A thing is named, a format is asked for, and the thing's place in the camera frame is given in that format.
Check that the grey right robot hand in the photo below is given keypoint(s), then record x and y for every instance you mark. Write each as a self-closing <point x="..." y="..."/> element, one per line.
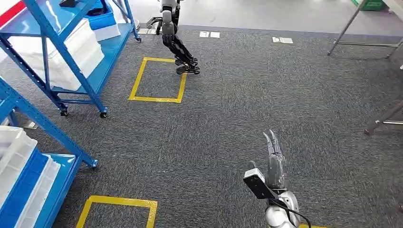
<point x="276" y="170"/>

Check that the metal floor socket plate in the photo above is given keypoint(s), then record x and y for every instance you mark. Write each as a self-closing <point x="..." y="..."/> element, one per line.
<point x="143" y="31"/>
<point x="31" y="125"/>
<point x="152" y="31"/>
<point x="204" y="34"/>
<point x="282" y="40"/>
<point x="215" y="35"/>

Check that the green plastic crate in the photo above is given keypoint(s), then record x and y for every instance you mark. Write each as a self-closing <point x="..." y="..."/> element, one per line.
<point x="371" y="4"/>

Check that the blue steel shelf rack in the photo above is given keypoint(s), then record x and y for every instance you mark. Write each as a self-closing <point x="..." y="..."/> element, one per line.
<point x="47" y="122"/>
<point x="113" y="47"/>

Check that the large white plastic bin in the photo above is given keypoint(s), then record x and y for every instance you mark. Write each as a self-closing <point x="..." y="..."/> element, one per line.
<point x="72" y="59"/>

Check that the small black device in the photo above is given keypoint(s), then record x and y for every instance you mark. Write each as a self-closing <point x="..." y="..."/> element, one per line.
<point x="67" y="3"/>

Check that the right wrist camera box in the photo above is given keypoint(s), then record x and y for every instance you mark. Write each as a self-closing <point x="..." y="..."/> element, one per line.
<point x="256" y="185"/>

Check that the metal table frame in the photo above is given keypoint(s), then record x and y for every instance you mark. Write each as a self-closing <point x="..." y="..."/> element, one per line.
<point x="382" y="120"/>
<point x="368" y="44"/>

